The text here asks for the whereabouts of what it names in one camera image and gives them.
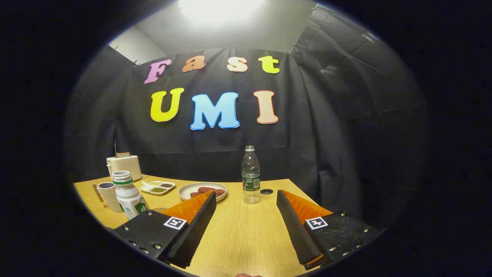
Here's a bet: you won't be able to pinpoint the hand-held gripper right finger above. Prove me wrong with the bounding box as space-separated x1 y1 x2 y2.
276 189 381 270

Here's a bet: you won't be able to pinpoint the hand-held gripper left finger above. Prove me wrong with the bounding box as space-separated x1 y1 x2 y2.
111 190 217 269

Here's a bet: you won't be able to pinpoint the white juice bottle green label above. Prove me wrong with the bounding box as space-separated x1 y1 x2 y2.
111 170 150 220

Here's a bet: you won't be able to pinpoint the white cup with wooden handle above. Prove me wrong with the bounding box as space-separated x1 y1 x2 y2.
92 182 123 213

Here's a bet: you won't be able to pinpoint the clear plastic water bottle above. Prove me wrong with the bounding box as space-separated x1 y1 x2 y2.
241 145 261 204

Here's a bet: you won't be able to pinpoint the white round plate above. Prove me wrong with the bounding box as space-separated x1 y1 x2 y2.
178 182 228 202

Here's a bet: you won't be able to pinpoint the red meat pieces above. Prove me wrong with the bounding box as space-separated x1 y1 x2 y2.
189 187 226 199

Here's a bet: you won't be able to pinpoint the wooden table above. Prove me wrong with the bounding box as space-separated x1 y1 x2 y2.
73 175 335 277

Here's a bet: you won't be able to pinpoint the white divided dish with beans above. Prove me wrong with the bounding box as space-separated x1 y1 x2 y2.
140 180 176 195

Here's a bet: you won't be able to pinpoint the cream toaster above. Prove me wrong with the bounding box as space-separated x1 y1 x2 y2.
106 154 145 182

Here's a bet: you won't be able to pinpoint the black backdrop cloth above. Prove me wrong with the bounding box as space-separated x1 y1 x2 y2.
63 6 429 227

